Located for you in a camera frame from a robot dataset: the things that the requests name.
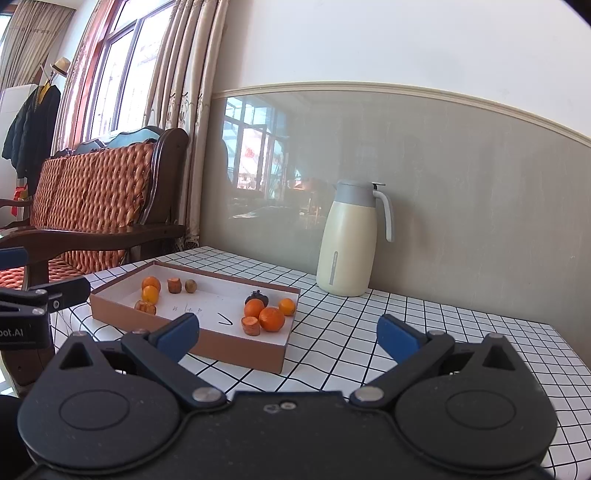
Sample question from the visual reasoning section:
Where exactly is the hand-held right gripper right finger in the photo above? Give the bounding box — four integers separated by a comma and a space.
349, 314, 527, 411

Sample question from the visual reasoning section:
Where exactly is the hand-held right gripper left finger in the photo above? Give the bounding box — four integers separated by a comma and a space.
53, 312, 229, 411

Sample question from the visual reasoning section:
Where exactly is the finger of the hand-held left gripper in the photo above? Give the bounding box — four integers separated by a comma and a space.
0, 277, 92, 319
0, 247, 27, 271

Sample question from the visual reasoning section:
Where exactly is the shallow brown cardboard box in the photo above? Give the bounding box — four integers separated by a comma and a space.
89, 260, 302, 374

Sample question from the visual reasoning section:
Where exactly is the red hanging ornament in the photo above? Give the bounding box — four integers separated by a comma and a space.
11, 180, 29, 217

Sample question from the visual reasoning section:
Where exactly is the wooden sofa orange woven cushion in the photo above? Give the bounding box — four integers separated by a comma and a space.
0, 126, 190, 287

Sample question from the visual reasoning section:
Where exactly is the cream thermos jug grey lid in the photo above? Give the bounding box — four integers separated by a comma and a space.
316, 179, 395, 297

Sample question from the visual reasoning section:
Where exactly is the dark hanging jacket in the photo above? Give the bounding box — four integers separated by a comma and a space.
2, 83, 62, 185

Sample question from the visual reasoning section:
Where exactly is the red framed window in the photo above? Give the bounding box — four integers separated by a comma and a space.
88, 0, 178, 144

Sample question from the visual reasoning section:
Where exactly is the beige embroidered curtain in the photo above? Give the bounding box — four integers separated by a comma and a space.
55, 0, 229, 252

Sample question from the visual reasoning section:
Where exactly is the beige gathered curtain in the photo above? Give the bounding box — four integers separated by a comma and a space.
0, 0, 77, 93

